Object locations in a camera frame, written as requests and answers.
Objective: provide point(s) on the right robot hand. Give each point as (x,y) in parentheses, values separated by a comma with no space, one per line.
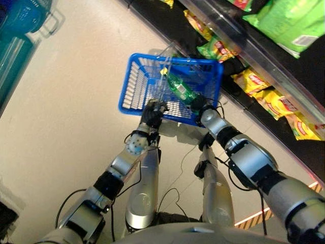
(198,102)

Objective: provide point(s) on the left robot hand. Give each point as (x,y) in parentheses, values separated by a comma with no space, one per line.
(151,117)

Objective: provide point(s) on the green plastic drink bottle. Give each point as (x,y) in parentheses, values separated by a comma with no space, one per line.
(181,89)

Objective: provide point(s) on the blue plastic shopping basket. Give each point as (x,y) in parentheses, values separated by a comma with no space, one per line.
(134,86)

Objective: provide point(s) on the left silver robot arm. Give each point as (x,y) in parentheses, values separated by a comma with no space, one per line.
(119,162)

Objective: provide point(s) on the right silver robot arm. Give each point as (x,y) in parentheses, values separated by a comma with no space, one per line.
(254,157)

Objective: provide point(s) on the green chips bag red logo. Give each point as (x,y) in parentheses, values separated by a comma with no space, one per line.
(213,49)

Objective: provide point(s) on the yellow chips bag red logo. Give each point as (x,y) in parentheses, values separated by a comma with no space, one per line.
(274,104)
(304,128)
(251,81)

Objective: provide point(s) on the left silver robot leg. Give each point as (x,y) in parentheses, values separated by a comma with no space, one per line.
(143,193)

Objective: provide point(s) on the silver robot leg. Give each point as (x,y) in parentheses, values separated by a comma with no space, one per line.
(218,193)
(143,193)

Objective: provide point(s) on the yellow snack bag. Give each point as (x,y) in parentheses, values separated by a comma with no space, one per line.
(168,2)
(199,25)

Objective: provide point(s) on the black shop shelf unit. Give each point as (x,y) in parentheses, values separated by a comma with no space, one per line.
(276,69)

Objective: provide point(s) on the right silver robot leg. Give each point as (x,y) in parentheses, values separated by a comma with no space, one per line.
(218,193)

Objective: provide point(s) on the red and green snack bag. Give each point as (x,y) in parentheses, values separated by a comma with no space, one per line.
(241,3)

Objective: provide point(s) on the large light green snack bag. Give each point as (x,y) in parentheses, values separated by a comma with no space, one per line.
(287,23)

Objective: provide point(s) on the silver robot torso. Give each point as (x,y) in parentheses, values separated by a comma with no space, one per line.
(182,235)

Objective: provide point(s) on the striped floor tape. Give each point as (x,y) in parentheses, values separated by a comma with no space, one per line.
(254,216)

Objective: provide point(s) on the stack of blue baskets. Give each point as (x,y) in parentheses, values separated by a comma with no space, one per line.
(23,15)

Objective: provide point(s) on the dark object at floor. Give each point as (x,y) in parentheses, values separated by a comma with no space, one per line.
(7,218)

